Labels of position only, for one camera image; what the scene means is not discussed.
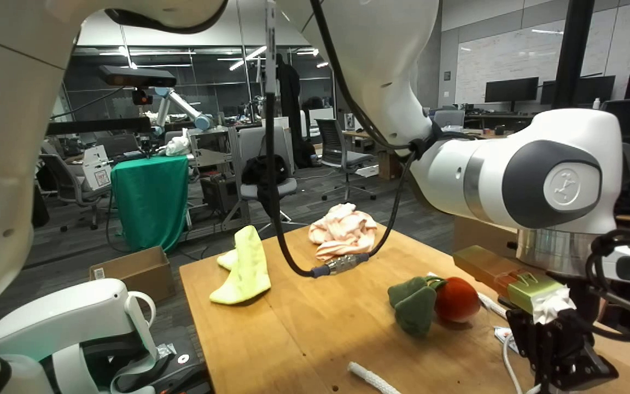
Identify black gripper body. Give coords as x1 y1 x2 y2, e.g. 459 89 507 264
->
505 305 604 369

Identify thin white cord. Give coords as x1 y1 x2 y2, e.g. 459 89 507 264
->
492 326 544 394

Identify white rope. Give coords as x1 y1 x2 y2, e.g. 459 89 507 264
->
348 288 512 394

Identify peach shirt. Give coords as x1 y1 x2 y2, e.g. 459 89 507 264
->
304 201 383 264

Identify yellow-green towel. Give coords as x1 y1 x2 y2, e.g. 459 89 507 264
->
208 224 274 309

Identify red cloth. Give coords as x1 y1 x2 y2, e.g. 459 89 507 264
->
433 275 483 329

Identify cardboard box with black tape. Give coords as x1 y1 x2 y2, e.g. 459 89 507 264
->
450 217 520 258

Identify black pole with base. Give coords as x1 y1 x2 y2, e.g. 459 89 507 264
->
551 0 598 111

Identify white chair with black bag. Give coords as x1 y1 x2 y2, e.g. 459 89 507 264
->
233 123 303 244

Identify small open cardboard box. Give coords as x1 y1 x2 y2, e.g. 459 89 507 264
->
86 246 181 309

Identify dark green draped cloth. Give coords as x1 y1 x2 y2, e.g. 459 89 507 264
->
108 153 193 253

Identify white paper sign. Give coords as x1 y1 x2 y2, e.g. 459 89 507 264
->
80 142 115 193

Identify black boom bar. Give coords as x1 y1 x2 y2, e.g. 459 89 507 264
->
47 113 157 140

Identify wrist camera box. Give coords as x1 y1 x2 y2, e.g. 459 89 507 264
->
450 244 578 326

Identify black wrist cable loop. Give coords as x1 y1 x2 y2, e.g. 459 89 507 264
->
583 228 630 344

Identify wall whiteboard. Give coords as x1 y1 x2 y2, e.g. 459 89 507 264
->
454 19 574 105

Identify thick black conduit cable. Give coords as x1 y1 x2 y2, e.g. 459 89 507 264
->
258 0 421 281

